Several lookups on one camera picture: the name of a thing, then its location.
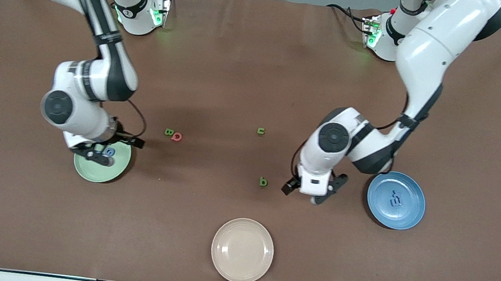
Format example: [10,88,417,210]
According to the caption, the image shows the brown table cover sheet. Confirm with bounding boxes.
[0,0,501,281]

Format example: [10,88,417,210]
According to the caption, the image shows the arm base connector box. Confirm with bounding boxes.
[147,0,173,29]
[359,15,384,51]

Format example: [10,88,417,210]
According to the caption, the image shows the blue plastic plate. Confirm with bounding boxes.
[363,168,429,233]

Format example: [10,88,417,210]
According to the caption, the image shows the green plastic plate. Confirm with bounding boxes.
[72,133,134,187]

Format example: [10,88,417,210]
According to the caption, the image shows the cream plastic plate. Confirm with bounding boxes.
[208,215,277,281]

